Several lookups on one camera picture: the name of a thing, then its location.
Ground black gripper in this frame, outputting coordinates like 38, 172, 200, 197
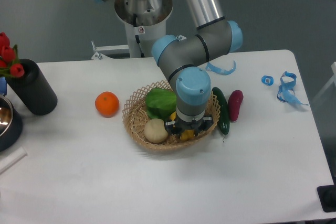
164, 115, 213, 136

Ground yellow bell pepper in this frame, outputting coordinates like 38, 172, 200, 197
170, 112, 195, 141

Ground woven wicker basket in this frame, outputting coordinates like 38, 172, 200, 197
122, 80, 220, 152

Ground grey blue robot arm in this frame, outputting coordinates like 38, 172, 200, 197
96, 0, 243, 134

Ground dark green cucumber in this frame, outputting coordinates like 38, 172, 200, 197
212, 87, 230, 142

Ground green bok choy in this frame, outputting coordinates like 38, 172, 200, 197
145, 88, 176, 120

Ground purple eggplant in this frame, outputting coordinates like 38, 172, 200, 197
228, 90, 244, 122

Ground blue curved tape strip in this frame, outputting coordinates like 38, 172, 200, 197
205, 60, 236, 76

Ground orange fruit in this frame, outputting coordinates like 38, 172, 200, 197
95, 91, 120, 118

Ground small blue tape roll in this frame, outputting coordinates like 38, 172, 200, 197
261, 76, 274, 86

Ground blue tangled tape strip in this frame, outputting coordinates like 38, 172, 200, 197
276, 71, 308, 105

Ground black device table corner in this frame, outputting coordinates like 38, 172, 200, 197
317, 185, 335, 212

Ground black cylindrical vase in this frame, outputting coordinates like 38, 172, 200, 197
6, 59, 58, 115

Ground white flat stick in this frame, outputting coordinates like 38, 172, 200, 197
0, 147, 28, 174

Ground red tulip flowers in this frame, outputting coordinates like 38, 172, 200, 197
1, 32, 25, 78

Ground blue object left edge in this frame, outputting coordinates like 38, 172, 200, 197
0, 77, 7, 96

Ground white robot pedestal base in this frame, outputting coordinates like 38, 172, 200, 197
91, 0, 173, 60

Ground white frame right edge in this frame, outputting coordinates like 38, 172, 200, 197
320, 62, 336, 95

